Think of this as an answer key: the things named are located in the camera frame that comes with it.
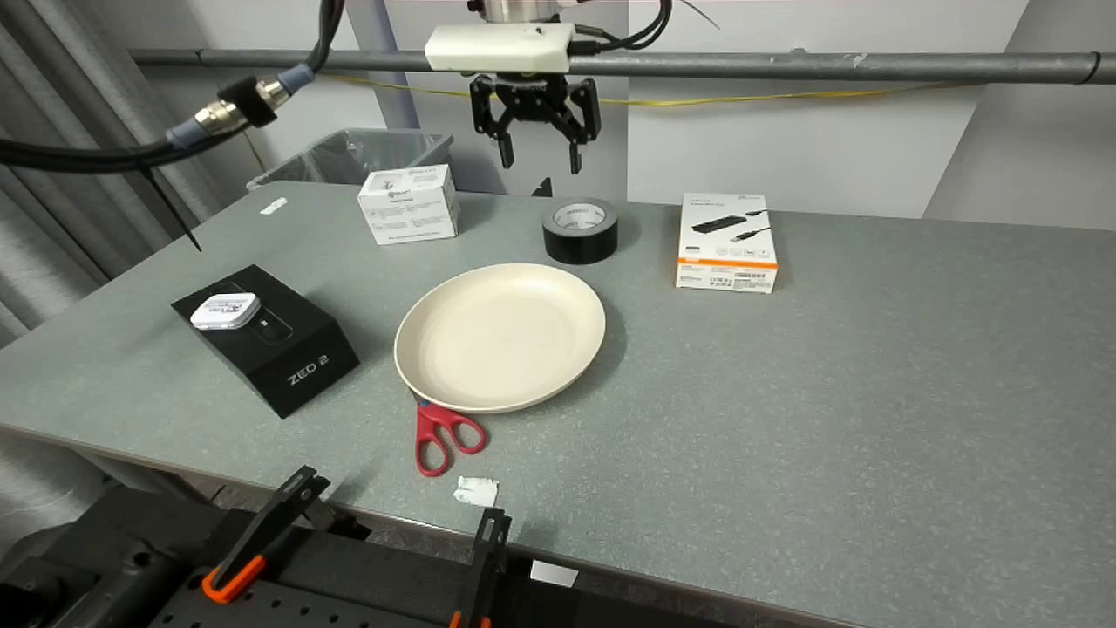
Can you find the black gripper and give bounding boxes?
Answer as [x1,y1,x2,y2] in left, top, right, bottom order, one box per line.
[467,69,603,176]

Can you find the black tape roll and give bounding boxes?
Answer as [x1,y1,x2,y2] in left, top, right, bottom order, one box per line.
[542,195,622,264]

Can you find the cream white plate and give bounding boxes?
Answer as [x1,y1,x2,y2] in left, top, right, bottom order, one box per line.
[391,262,612,416]

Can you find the small white tape piece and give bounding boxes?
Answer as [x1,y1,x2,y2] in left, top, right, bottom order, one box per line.
[449,472,504,510]

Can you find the white box with barcode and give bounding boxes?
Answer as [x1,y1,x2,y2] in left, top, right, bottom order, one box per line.
[357,159,462,247]

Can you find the blue grey vertical strut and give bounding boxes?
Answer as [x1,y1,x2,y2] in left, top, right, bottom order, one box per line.
[347,0,421,133]

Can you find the orange and white box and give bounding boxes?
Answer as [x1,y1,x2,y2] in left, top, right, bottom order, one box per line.
[672,192,782,297]

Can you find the grey metal pole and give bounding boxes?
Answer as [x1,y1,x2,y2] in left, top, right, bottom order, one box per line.
[128,46,1116,86]

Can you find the large black box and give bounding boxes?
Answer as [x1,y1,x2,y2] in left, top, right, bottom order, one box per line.
[170,262,364,423]

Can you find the small white device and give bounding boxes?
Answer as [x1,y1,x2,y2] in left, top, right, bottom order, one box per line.
[188,288,267,335]

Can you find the orange and black clamp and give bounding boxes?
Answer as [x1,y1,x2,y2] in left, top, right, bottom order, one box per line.
[198,464,334,607]
[449,504,518,628]

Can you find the white label sticker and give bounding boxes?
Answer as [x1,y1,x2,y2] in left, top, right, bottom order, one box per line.
[527,557,582,588]

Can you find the grey curtain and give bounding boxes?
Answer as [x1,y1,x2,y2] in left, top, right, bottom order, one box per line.
[0,22,239,344]

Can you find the black perforated base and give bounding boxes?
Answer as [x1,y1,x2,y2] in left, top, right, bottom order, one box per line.
[0,482,815,628]

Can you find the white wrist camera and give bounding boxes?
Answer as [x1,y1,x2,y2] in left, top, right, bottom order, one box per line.
[421,22,576,75]

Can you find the thin black camera cable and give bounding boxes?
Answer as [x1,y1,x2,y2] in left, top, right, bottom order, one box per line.
[568,0,676,57]

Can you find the red handled scissors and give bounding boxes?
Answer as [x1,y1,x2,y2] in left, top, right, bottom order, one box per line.
[411,396,491,482]

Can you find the thin black cable tie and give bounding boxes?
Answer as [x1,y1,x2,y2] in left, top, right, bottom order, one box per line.
[143,168,206,253]

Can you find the thick black cable with connector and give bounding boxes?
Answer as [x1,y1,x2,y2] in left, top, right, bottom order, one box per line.
[0,0,350,173]

